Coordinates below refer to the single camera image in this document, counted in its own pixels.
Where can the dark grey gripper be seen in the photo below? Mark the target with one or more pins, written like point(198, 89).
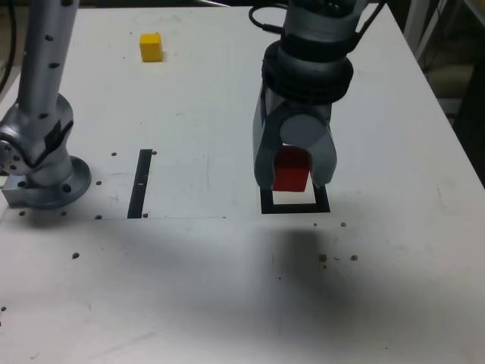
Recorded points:
point(310, 108)

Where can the red cube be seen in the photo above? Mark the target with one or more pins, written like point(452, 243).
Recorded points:
point(290, 178)

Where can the yellow cube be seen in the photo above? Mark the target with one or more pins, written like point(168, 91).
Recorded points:
point(151, 47)

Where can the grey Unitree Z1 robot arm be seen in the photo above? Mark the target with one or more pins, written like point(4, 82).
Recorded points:
point(41, 76)

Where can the black tape square outline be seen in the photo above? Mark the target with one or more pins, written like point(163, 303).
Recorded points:
point(295, 209)

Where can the black tape strip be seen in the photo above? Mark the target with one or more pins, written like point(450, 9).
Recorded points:
point(138, 189)

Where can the grey metal rack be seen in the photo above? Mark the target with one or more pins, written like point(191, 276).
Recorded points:
point(451, 105)

